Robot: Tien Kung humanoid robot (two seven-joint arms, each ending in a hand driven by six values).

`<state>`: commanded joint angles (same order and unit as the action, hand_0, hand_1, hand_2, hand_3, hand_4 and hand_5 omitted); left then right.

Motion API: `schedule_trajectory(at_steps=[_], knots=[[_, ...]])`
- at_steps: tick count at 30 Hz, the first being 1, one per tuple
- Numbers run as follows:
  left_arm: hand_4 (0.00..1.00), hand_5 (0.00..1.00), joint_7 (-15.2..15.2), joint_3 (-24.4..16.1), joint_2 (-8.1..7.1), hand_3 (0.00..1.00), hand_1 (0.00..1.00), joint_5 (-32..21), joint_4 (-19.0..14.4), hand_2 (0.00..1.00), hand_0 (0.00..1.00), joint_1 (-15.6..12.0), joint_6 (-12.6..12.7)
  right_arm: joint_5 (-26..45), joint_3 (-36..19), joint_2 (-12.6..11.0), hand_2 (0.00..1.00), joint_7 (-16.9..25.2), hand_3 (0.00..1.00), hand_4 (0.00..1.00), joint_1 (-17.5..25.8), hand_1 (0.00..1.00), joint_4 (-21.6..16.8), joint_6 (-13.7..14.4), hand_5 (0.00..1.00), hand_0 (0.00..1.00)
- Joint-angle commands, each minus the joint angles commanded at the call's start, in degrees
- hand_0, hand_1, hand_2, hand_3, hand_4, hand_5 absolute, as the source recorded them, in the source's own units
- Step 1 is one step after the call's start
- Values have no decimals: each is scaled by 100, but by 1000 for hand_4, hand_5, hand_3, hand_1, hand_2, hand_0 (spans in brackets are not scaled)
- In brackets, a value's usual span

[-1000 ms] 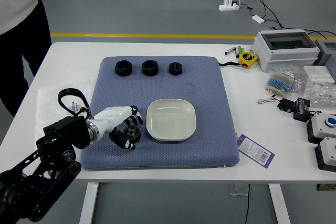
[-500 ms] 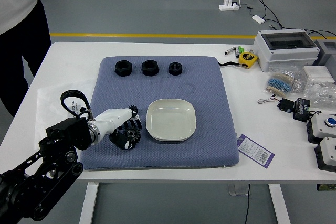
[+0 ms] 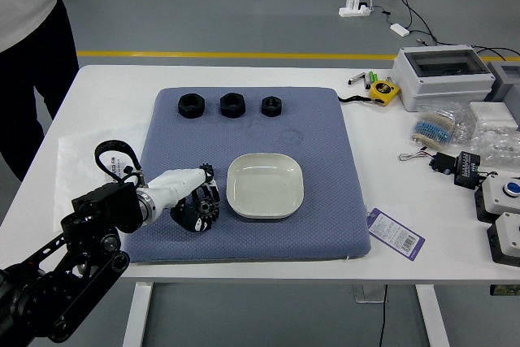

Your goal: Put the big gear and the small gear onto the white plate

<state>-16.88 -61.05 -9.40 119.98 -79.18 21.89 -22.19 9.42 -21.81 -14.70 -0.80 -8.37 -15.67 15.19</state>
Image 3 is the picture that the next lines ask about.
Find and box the white square dish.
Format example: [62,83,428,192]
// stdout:
[225,152,306,220]

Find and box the large black hex nut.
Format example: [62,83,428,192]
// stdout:
[219,92,247,119]
[177,93,206,119]

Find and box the black electronics module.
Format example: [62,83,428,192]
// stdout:
[453,150,484,190]

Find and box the black floor cable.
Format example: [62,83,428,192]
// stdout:
[379,0,520,63]

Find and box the black cable under table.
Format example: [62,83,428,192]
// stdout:
[377,284,389,347]

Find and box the big black gear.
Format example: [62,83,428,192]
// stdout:
[193,196,220,222]

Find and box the grey enclosure with clear lid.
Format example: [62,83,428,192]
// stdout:
[392,45,496,113]

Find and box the button box with blue button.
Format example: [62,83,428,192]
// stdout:
[474,173,520,225]

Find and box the yellow tape measure with strap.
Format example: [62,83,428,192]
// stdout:
[336,80,401,107]

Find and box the clear bag of small parts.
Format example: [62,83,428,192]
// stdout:
[462,125,520,169]

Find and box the white table leg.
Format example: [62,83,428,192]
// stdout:
[414,284,451,347]
[122,282,154,347]

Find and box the plain grey box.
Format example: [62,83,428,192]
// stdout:
[483,61,520,103]

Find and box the white black button box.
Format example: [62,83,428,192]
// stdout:
[486,211,520,268]

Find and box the black servo with wires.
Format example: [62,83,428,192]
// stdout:
[399,150,455,176]

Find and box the purple white tag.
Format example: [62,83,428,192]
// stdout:
[365,207,427,262]

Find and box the white power strip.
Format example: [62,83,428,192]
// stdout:
[338,0,373,18]

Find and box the blue-grey quilted mat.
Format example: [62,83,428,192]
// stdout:
[123,86,373,266]

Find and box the person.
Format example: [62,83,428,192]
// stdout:
[0,0,80,182]

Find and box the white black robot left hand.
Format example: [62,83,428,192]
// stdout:
[146,163,223,233]

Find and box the bag of blue resistors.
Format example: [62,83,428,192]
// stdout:
[409,102,475,151]

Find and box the white foam pad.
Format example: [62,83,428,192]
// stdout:
[469,101,520,131]

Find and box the grey metal bracket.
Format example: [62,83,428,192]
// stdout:
[352,284,387,304]

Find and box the small black hex nut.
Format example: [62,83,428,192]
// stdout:
[260,95,284,118]

